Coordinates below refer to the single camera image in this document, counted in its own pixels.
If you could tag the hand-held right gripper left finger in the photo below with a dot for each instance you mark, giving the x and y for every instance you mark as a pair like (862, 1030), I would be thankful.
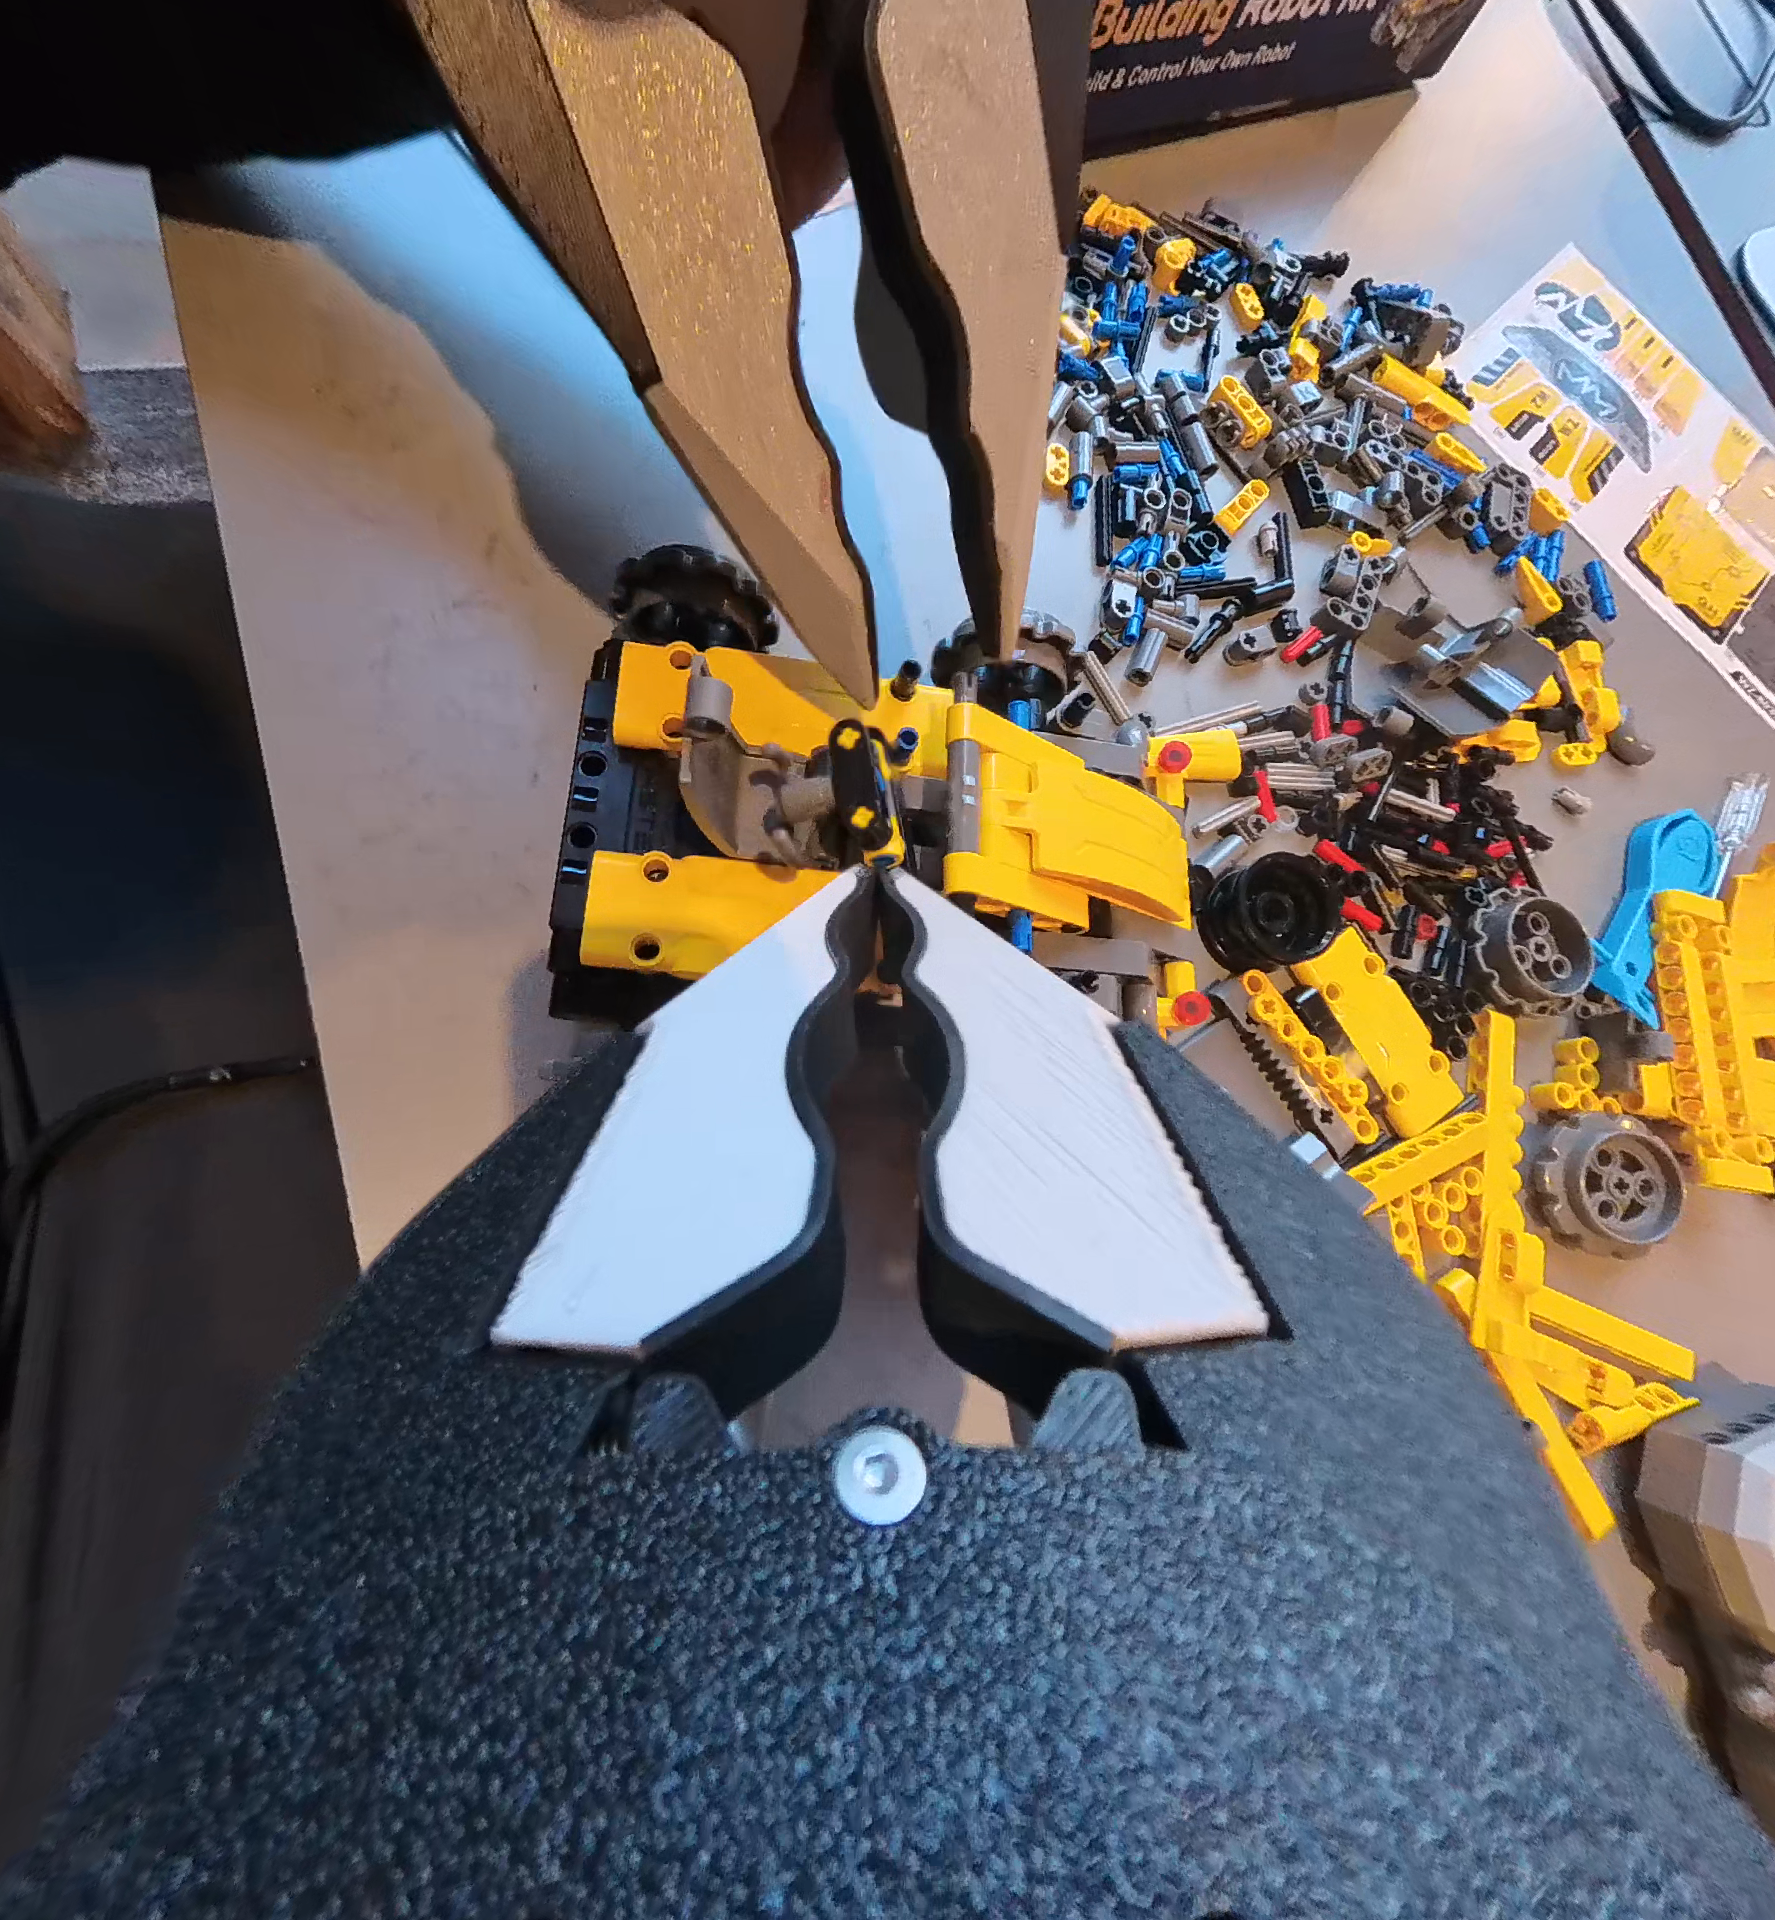
(678, 1171)

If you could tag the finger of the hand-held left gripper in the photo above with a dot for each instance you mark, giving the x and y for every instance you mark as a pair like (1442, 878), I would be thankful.
(678, 227)
(979, 227)

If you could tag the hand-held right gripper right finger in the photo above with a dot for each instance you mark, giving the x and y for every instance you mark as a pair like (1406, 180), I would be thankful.
(1084, 1171)

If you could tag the yellow toy vehicle assembly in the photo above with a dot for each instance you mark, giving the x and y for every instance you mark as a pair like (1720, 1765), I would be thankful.
(1053, 826)

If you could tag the black beam with yellow pins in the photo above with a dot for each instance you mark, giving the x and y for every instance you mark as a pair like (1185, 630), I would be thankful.
(887, 841)

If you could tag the person's left forearm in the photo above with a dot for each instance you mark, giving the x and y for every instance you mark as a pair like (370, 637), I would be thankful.
(153, 77)

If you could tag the grey desk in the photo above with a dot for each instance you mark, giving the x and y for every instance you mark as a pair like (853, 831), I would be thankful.
(377, 599)

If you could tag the dark blue cardboard kit box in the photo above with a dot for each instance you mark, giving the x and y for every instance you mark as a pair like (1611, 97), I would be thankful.
(1247, 77)

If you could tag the plain black tyre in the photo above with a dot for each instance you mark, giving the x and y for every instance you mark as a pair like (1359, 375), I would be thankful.
(1271, 911)

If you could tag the pile of mixed small pieces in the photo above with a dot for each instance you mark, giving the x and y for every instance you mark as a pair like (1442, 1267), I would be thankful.
(1277, 482)

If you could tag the grey wheel with knobby tyre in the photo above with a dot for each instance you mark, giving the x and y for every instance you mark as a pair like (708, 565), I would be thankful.
(1533, 946)
(1606, 1185)

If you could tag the pile of yellow building pieces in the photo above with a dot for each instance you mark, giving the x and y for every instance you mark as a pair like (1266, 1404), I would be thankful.
(1729, 1022)

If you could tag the person's leg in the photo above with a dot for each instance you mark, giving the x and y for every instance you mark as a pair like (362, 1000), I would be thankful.
(108, 826)

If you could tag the sticker sheet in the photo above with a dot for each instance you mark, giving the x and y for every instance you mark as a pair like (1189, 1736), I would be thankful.
(1683, 511)

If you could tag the grey battery box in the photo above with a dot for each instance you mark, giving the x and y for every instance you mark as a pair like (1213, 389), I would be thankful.
(1758, 1575)

